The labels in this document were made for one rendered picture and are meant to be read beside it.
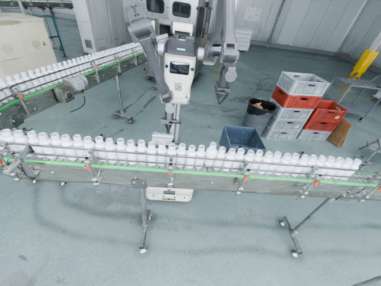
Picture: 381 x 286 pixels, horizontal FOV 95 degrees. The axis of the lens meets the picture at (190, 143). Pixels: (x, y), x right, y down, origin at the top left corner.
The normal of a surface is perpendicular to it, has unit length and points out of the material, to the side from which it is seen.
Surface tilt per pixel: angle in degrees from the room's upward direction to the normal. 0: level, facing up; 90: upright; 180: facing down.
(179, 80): 90
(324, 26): 90
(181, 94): 90
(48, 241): 0
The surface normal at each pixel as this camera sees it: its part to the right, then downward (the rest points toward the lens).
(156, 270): 0.12, -0.77
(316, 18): 0.01, 0.64
